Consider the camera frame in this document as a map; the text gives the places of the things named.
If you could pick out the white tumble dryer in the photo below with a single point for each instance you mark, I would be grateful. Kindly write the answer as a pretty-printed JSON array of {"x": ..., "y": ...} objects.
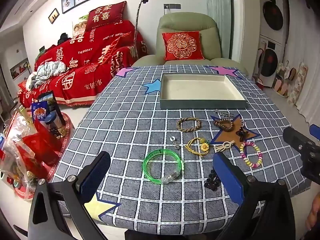
[{"x": 273, "y": 12}]

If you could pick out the person's right forearm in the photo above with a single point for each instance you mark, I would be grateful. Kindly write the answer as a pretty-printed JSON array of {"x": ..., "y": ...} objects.
[{"x": 313, "y": 215}]

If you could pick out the phone holder stand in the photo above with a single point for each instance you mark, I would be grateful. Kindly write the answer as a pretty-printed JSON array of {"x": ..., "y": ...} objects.
[{"x": 137, "y": 22}]

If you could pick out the silver hair clip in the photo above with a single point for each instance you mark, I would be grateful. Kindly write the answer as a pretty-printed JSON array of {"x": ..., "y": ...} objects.
[{"x": 223, "y": 113}]

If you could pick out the blue snack packet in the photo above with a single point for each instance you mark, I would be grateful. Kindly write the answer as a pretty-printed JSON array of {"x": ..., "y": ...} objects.
[{"x": 39, "y": 111}]

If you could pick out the small dark photo frame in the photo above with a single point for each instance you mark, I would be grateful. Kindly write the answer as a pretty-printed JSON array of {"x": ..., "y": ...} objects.
[{"x": 53, "y": 15}]

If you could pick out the red gift bag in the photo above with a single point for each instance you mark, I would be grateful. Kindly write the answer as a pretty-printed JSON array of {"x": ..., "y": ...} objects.
[{"x": 42, "y": 145}]

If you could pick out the red embroidered cushion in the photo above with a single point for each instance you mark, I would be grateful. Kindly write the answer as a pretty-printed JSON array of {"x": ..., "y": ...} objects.
[{"x": 182, "y": 45}]

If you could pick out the blue star sticker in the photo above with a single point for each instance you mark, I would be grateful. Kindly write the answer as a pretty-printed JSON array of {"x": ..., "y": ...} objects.
[{"x": 152, "y": 87}]

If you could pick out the green leather armchair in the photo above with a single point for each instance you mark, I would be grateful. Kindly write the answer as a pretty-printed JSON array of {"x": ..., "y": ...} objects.
[{"x": 185, "y": 22}]

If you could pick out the white washing machine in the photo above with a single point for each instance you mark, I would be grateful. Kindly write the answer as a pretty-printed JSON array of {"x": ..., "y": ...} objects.
[{"x": 270, "y": 60}]

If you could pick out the purple star sticker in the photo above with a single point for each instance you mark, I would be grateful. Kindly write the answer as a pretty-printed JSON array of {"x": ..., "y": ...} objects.
[{"x": 125, "y": 72}]

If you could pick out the black clothes pile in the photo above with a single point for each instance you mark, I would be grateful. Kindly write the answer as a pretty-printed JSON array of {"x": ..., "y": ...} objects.
[{"x": 63, "y": 38}]

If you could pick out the grey tray with white inside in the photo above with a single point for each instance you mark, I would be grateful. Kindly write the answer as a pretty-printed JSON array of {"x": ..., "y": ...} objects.
[{"x": 197, "y": 87}]

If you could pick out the jar with blue lid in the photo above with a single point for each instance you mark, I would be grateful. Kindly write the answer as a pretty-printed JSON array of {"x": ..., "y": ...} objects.
[{"x": 53, "y": 121}]

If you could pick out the red printed pillow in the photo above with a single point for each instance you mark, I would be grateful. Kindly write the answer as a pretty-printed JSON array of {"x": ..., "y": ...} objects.
[{"x": 105, "y": 15}]

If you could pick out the green plastic bangle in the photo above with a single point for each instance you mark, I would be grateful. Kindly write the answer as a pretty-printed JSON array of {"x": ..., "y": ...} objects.
[{"x": 145, "y": 166}]

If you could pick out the black hair claw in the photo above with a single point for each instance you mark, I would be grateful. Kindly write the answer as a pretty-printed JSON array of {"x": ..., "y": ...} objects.
[{"x": 241, "y": 132}]

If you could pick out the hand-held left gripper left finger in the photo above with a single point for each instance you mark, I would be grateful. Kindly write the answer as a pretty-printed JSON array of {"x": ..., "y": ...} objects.
[{"x": 96, "y": 172}]

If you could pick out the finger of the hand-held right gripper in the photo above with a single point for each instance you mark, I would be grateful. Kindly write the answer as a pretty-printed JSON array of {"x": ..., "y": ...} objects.
[
  {"x": 315, "y": 131},
  {"x": 296, "y": 138}
]

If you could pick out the slipper rack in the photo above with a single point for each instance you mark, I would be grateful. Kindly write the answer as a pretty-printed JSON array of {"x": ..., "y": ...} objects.
[{"x": 290, "y": 82}]

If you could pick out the yellow star sticker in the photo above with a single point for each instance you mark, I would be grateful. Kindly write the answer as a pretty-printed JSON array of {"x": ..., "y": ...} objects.
[{"x": 100, "y": 206}]

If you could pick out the portrait photo frame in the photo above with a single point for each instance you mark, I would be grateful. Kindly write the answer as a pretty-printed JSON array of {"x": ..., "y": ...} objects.
[{"x": 68, "y": 2}]

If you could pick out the sofa with red cover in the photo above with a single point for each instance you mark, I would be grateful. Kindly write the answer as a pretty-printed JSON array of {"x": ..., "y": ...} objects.
[{"x": 87, "y": 55}]

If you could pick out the red round side table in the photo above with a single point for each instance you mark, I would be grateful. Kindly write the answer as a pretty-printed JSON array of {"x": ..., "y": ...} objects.
[{"x": 66, "y": 122}]

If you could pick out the wall socket panel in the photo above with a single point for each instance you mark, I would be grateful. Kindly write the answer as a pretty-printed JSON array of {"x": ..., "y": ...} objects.
[{"x": 172, "y": 5}]

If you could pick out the grey white crumpled clothes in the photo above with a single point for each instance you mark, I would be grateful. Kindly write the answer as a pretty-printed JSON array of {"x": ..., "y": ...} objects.
[{"x": 47, "y": 72}]

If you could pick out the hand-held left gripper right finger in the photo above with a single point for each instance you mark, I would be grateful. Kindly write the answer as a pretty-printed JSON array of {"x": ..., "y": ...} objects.
[{"x": 230, "y": 177}]

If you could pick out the grey checked tablecloth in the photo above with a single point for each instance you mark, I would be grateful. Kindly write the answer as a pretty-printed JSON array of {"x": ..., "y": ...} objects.
[{"x": 130, "y": 135}]

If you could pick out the cartoon poster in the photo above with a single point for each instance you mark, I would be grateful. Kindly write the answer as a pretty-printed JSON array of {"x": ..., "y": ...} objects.
[{"x": 80, "y": 26}]

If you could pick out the pink star sticker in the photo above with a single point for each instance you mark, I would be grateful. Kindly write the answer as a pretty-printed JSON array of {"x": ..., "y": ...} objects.
[{"x": 225, "y": 70}]

